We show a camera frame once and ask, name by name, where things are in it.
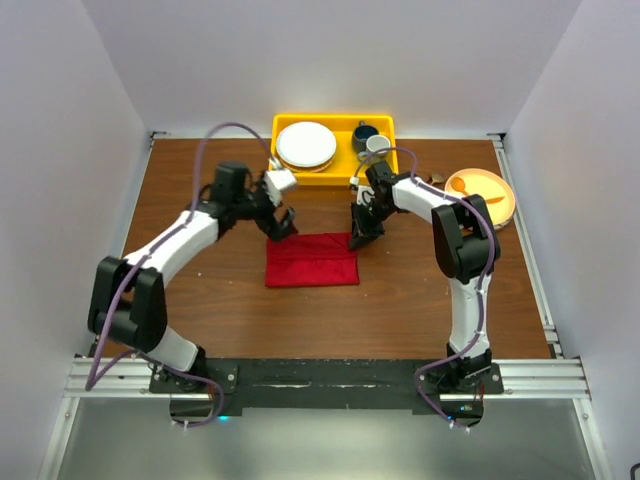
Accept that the grey white mug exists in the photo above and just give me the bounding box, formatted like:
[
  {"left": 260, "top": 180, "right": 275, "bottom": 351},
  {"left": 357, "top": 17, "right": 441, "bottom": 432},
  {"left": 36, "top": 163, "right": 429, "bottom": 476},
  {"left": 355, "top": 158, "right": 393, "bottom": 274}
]
[{"left": 358, "top": 134, "right": 392, "bottom": 163}]

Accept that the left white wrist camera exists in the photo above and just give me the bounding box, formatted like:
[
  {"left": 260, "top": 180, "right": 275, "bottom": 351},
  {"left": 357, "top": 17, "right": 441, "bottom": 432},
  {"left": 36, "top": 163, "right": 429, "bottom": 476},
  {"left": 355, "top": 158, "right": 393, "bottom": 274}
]
[{"left": 263, "top": 169, "right": 297, "bottom": 207}]

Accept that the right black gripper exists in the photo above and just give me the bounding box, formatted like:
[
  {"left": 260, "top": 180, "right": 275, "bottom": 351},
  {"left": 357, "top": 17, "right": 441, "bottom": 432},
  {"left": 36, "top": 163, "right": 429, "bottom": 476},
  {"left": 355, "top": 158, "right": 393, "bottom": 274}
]
[{"left": 351, "top": 199, "right": 397, "bottom": 251}]

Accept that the aluminium frame rail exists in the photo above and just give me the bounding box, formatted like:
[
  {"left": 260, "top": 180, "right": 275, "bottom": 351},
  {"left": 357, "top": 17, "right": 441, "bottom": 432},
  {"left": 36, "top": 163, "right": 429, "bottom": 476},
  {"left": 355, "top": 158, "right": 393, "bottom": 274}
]
[
  {"left": 487, "top": 134, "right": 564, "bottom": 359},
  {"left": 63, "top": 358, "right": 591, "bottom": 401}
]

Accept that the wooden plate under white plate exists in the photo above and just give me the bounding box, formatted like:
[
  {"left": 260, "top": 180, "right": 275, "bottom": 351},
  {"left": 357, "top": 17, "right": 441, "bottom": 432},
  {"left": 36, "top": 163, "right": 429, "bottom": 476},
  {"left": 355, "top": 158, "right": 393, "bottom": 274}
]
[{"left": 286, "top": 157, "right": 333, "bottom": 174}]

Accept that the dark blue mug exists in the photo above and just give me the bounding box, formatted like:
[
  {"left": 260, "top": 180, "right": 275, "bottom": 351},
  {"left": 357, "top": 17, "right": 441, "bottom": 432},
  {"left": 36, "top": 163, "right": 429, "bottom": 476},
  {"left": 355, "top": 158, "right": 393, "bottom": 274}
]
[{"left": 351, "top": 120, "right": 379, "bottom": 153}]

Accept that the aluminium frame rail right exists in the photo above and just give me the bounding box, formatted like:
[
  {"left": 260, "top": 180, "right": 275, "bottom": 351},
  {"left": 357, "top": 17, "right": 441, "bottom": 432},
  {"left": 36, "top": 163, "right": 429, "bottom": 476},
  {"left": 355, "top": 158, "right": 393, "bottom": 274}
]
[{"left": 487, "top": 134, "right": 564, "bottom": 359}]

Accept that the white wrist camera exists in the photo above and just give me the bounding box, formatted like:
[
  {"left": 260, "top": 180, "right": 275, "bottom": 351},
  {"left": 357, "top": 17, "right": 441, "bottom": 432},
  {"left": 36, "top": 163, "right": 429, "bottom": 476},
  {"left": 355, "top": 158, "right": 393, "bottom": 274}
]
[
  {"left": 263, "top": 169, "right": 297, "bottom": 207},
  {"left": 349, "top": 176, "right": 375, "bottom": 206}
]

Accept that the orange wooden spoon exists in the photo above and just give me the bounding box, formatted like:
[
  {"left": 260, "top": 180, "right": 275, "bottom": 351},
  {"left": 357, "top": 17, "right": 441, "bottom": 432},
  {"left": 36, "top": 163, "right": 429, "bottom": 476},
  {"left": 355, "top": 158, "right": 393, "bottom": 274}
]
[{"left": 450, "top": 176, "right": 471, "bottom": 197}]

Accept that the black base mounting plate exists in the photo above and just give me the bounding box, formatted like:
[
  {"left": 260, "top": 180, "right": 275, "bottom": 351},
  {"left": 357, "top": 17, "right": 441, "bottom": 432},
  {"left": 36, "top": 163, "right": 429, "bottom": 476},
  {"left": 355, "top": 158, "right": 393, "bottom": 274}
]
[{"left": 150, "top": 359, "right": 485, "bottom": 427}]

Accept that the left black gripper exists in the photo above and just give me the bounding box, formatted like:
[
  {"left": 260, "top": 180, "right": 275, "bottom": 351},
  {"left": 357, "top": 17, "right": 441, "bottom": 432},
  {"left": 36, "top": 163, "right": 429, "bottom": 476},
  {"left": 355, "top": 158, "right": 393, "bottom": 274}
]
[{"left": 233, "top": 171, "right": 298, "bottom": 243}]

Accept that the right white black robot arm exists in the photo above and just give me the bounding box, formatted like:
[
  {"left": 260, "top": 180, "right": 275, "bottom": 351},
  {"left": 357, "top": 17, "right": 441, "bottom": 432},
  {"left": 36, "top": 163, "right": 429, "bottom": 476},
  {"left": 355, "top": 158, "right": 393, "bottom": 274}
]
[{"left": 349, "top": 162, "right": 500, "bottom": 393}]

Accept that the orange wooden plate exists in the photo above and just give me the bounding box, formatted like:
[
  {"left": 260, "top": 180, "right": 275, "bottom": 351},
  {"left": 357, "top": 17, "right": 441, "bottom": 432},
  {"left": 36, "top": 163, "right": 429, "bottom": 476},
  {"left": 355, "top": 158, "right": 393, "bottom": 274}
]
[{"left": 445, "top": 168, "right": 516, "bottom": 230}]

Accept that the yellow plastic bin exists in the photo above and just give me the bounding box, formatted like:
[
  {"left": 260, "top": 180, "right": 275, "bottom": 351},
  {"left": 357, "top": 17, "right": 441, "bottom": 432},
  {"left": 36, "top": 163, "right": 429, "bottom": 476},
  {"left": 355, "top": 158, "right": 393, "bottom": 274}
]
[{"left": 271, "top": 113, "right": 396, "bottom": 187}]

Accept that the red cloth napkin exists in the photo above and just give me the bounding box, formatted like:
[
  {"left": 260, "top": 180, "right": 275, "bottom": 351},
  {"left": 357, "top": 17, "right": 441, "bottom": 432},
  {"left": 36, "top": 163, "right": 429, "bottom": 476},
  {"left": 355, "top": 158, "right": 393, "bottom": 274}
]
[{"left": 265, "top": 232, "right": 360, "bottom": 288}]

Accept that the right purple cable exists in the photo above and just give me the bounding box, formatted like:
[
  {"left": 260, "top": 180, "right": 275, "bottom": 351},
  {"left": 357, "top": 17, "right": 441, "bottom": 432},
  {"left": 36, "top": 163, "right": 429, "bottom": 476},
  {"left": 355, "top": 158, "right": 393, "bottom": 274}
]
[{"left": 350, "top": 146, "right": 498, "bottom": 431}]

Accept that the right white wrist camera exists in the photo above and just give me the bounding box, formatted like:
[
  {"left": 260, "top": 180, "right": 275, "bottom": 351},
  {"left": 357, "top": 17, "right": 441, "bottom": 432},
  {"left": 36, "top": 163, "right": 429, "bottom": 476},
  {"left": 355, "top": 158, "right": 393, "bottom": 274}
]
[{"left": 349, "top": 176, "right": 375, "bottom": 206}]

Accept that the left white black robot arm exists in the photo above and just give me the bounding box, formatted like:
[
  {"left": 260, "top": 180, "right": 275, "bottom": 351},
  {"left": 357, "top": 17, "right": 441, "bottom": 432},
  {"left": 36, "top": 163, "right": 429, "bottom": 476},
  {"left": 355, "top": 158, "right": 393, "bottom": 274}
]
[{"left": 88, "top": 161, "right": 297, "bottom": 392}]

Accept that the aluminium frame rail front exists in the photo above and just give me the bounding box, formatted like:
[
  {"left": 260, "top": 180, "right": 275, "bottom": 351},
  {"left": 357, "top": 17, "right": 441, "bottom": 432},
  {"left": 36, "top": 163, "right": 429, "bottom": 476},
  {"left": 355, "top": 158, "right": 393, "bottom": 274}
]
[{"left": 63, "top": 358, "right": 591, "bottom": 401}]

